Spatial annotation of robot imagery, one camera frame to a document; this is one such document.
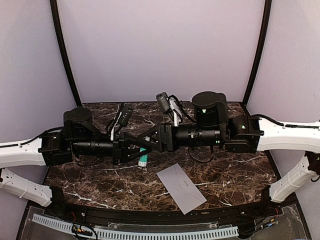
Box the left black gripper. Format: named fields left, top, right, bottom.
left=71, top=130, right=152, bottom=166

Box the green glue stick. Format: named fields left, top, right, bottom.
left=138, top=147, right=148, bottom=167

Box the grey envelope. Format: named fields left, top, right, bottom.
left=156, top=163, right=207, bottom=215

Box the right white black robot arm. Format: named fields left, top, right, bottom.
left=138, top=91, right=320, bottom=217

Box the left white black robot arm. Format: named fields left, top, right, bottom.
left=0, top=107, right=152, bottom=218

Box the small circuit board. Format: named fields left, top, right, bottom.
left=71, top=224, right=94, bottom=237

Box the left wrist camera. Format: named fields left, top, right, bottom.
left=107, top=103, right=133, bottom=141

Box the white slotted cable duct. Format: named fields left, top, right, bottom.
left=32, top=214, right=239, bottom=240

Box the black front rail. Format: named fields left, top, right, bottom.
left=61, top=182, right=299, bottom=226

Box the left black frame post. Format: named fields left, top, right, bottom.
left=49, top=0, right=82, bottom=107

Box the black frame post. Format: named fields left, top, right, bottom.
left=49, top=0, right=82, bottom=107
left=242, top=0, right=272, bottom=107

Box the right black frame post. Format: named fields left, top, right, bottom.
left=242, top=0, right=272, bottom=107

